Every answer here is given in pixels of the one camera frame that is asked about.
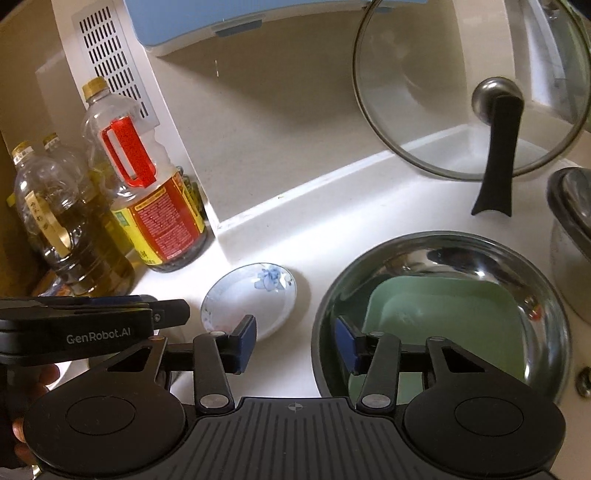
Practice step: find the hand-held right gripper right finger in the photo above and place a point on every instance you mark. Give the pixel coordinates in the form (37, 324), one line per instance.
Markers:
(345, 344)

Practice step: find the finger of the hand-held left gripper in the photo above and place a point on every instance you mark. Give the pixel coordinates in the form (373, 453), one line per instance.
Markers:
(120, 301)
(171, 313)

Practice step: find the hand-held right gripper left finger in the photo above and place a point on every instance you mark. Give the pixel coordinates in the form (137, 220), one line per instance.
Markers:
(247, 344)

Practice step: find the white plate blue flower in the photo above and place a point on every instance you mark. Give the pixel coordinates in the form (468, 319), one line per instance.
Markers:
(240, 295)

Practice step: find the person's left hand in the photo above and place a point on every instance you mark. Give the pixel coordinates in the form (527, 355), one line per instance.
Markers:
(46, 378)

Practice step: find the dark glass jar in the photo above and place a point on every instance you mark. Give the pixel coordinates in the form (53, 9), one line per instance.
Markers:
(194, 198)

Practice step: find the white vent panel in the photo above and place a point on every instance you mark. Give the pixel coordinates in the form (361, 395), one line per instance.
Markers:
(106, 55)

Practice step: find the steel pot with lid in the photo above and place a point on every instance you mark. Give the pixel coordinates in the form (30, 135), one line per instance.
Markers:
(570, 221)

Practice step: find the blue white wall appliance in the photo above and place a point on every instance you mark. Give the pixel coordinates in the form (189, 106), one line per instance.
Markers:
(207, 23)

